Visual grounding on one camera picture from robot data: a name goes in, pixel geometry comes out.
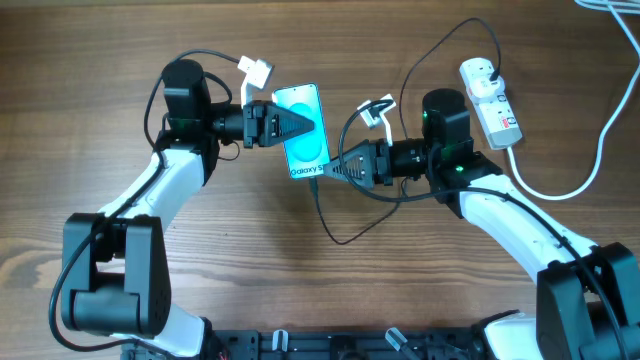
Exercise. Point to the white USB charger plug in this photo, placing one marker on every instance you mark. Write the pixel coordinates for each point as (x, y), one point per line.
(484, 90)

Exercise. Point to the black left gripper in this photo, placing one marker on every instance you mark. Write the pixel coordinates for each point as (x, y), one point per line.
(259, 123)

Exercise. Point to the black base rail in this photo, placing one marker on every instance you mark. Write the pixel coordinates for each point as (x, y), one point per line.
(436, 343)

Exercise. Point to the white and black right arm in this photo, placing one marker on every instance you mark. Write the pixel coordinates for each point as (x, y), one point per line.
(587, 295)

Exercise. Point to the white power strip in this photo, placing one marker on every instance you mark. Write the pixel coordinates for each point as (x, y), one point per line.
(497, 118)

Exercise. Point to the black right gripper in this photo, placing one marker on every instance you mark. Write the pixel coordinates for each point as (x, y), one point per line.
(381, 171)

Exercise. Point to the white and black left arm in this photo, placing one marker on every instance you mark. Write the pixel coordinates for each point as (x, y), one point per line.
(115, 281)

